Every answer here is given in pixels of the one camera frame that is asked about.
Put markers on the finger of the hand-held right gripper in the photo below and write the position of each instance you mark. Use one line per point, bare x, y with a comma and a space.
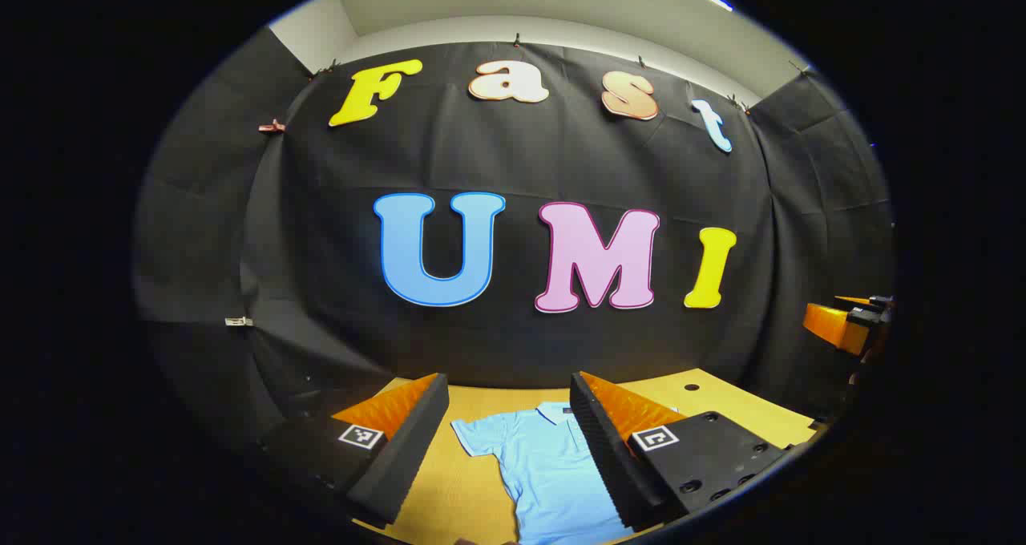
854, 299
834, 327

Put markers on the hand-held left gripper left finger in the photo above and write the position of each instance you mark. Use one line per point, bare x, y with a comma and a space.
409, 449

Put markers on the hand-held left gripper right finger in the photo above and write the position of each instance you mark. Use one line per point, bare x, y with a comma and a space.
601, 457

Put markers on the light blue T-shirt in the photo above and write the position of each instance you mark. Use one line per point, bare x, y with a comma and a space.
545, 473

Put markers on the white backdrop clip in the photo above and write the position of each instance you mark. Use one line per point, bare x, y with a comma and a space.
239, 321

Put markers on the black backdrop cloth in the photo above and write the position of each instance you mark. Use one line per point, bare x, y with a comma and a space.
497, 160

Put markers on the red backdrop clip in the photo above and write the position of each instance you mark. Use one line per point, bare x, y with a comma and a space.
271, 127

